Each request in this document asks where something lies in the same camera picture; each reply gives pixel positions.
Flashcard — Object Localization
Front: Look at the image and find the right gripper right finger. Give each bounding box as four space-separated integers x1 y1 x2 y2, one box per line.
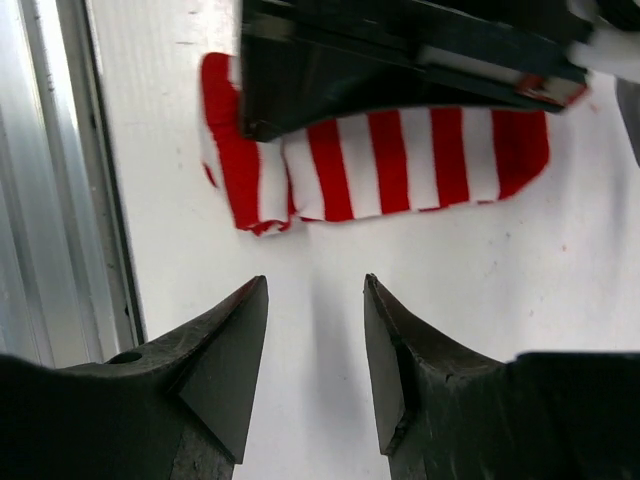
363 275 639 479

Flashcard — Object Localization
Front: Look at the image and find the aluminium rail frame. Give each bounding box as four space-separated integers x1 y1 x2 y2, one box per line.
1 1 144 368

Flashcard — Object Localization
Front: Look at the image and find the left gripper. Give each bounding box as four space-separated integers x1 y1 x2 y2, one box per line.
239 1 593 142

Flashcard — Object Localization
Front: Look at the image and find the red white striped sock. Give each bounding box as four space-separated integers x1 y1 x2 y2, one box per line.
200 53 550 236

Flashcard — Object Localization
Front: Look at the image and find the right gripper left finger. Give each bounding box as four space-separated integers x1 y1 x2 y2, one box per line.
1 276 269 479

